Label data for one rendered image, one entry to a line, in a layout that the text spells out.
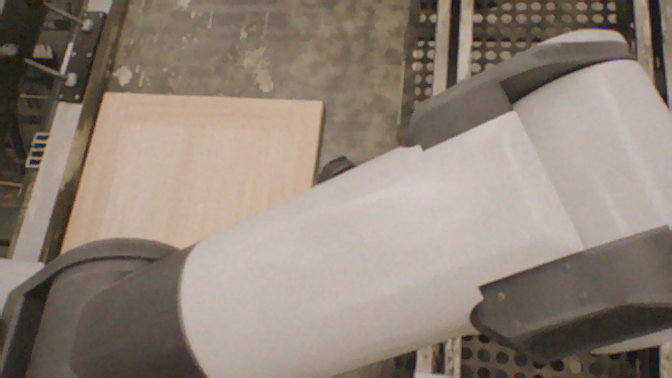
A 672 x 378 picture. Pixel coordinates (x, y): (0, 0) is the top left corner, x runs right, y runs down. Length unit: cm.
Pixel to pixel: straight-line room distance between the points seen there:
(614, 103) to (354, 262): 12
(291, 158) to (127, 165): 31
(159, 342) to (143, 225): 68
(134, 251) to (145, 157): 66
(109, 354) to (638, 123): 25
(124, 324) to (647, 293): 22
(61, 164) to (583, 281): 93
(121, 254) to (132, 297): 5
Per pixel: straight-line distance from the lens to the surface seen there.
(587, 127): 22
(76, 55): 109
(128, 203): 94
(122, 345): 26
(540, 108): 22
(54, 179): 101
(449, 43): 90
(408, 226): 18
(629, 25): 96
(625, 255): 19
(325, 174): 57
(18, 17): 130
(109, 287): 29
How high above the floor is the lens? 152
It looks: 22 degrees down
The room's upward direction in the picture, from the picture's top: straight up
